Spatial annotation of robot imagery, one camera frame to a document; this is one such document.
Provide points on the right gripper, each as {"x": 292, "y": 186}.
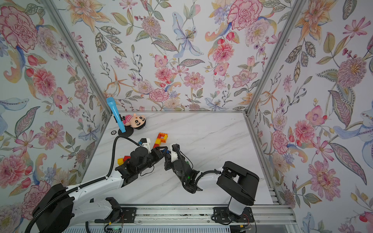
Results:
{"x": 169, "y": 163}

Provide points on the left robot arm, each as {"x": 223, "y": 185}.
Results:
{"x": 63, "y": 207}

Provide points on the plush doll head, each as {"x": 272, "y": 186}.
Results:
{"x": 135, "y": 121}

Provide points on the blue tube on stand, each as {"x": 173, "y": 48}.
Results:
{"x": 113, "y": 107}

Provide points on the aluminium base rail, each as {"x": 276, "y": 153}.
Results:
{"x": 184, "y": 214}

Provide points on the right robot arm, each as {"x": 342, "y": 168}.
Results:
{"x": 238, "y": 182}

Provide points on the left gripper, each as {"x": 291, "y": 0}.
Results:
{"x": 158, "y": 154}

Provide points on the black round stand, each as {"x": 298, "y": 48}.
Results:
{"x": 128, "y": 131}

